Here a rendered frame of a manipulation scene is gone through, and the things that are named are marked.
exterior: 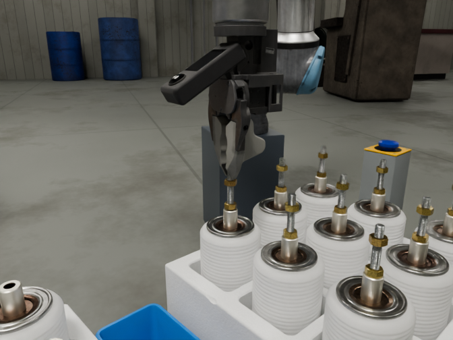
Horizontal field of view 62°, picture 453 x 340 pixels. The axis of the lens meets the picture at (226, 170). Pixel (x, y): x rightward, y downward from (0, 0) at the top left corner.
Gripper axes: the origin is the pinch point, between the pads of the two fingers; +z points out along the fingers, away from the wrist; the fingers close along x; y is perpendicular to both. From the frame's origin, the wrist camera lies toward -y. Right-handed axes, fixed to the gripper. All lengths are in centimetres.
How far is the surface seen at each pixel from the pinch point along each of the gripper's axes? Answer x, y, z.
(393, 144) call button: 1.6, 40.7, 1.6
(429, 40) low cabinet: 349, 591, -29
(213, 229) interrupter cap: 0.2, -2.2, 9.2
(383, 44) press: 200, 290, -21
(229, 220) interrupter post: -0.9, 0.0, 7.8
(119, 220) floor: 64, -1, 34
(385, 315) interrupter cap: -26.4, 3.5, 9.0
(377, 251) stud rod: -23.5, 4.7, 3.4
